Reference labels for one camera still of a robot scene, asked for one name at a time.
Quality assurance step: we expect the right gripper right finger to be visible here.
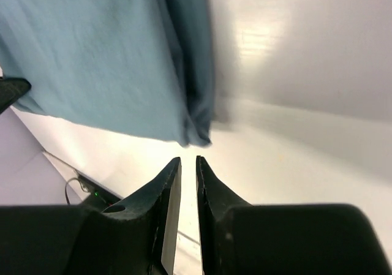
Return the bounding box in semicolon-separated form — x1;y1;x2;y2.
196;156;391;274

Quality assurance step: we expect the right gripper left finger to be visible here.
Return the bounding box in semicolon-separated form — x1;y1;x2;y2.
1;157;181;274

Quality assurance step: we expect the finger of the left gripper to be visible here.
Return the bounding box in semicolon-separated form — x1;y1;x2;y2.
0;77;31;114

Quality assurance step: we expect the grey-blue t-shirt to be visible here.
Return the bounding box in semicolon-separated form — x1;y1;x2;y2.
1;0;215;146

